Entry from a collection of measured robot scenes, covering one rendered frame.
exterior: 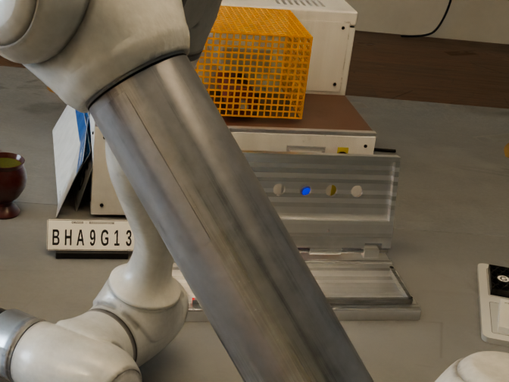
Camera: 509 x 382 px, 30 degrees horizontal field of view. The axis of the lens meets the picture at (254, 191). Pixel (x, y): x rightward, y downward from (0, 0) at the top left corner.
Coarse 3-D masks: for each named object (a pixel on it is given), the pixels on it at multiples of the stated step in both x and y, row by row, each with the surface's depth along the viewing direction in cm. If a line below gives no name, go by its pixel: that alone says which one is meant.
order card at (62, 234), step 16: (48, 224) 168; (64, 224) 169; (80, 224) 169; (96, 224) 170; (112, 224) 170; (128, 224) 171; (48, 240) 168; (64, 240) 169; (80, 240) 169; (96, 240) 170; (112, 240) 170; (128, 240) 171
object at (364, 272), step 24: (312, 264) 173; (336, 264) 174; (360, 264) 175; (384, 264) 176; (336, 288) 165; (360, 288) 166; (384, 288) 167; (192, 312) 154; (336, 312) 159; (360, 312) 160; (384, 312) 161; (408, 312) 162
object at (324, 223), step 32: (256, 160) 169; (288, 160) 170; (320, 160) 171; (352, 160) 171; (384, 160) 172; (288, 192) 171; (320, 192) 173; (384, 192) 175; (288, 224) 172; (320, 224) 173; (352, 224) 174; (384, 224) 175
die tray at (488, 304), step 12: (480, 264) 182; (480, 276) 178; (480, 288) 173; (480, 300) 169; (492, 300) 170; (480, 312) 166; (492, 312) 166; (480, 324) 163; (492, 324) 162; (492, 336) 159; (504, 336) 159
